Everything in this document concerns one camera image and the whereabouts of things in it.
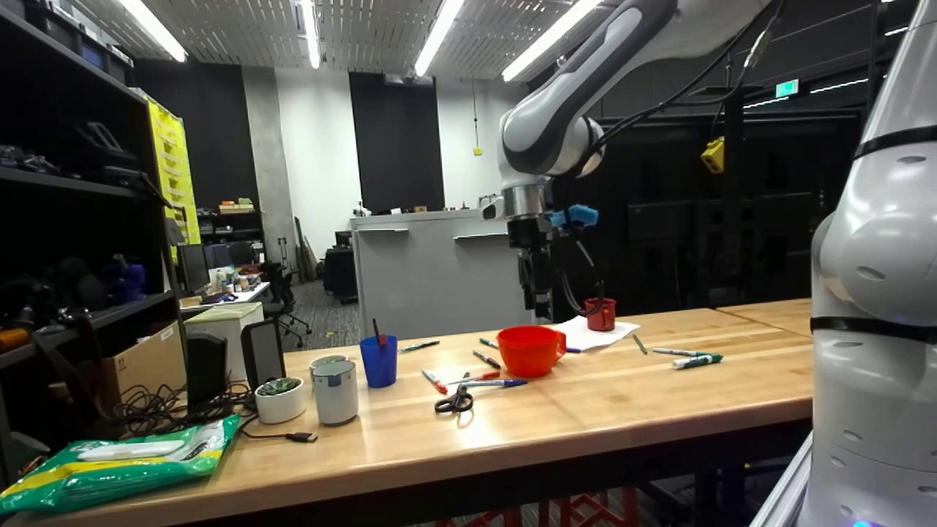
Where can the cardboard box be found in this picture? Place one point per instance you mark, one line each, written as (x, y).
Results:
(146, 361)

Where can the blue object on shelf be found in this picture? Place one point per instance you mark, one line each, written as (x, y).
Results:
(127, 281)

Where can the yellow hanging object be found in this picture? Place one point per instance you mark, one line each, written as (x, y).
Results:
(714, 156)

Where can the grey cylindrical can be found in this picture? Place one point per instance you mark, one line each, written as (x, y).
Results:
(335, 393)

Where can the aluminium frame rail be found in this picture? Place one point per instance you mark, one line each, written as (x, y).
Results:
(779, 487)

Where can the grey marker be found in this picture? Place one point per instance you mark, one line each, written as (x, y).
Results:
(675, 351)

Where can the green exit sign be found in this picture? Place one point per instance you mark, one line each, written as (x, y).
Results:
(789, 88)

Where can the black shelving unit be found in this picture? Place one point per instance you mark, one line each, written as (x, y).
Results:
(58, 193)

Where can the white bowl green contents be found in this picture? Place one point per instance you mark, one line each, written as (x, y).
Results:
(279, 401)

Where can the white paper sheet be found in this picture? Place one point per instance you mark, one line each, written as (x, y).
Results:
(609, 336)

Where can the ceiling light strip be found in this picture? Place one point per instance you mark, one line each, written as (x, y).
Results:
(550, 38)
(307, 29)
(439, 32)
(149, 29)

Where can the yellow banner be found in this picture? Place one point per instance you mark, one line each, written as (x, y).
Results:
(174, 170)

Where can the green wipes package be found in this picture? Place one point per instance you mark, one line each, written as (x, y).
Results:
(105, 470)

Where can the black capped pen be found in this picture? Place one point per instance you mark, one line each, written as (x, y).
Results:
(487, 361)

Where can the dark green pen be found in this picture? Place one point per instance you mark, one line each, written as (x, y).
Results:
(418, 345)

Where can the blue plastic cup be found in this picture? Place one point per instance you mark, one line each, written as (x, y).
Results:
(377, 363)

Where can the white desk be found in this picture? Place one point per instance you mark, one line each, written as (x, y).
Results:
(230, 316)

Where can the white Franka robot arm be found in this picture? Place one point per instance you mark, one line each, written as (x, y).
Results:
(880, 294)

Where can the black office chair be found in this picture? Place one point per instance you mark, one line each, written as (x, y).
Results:
(282, 294)

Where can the green pencil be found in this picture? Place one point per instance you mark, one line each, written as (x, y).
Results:
(638, 344)

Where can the dark red pen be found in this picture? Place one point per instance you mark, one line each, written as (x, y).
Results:
(377, 329)

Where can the blue capped marker pen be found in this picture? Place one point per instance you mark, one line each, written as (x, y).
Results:
(493, 385)

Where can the small dark red cup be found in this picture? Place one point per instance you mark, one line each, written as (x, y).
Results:
(600, 313)

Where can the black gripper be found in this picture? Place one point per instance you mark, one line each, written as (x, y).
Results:
(536, 249)

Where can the black speaker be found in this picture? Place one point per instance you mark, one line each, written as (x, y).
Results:
(262, 351)
(206, 370)

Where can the red capped grey pen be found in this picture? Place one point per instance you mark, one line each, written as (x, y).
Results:
(487, 376)

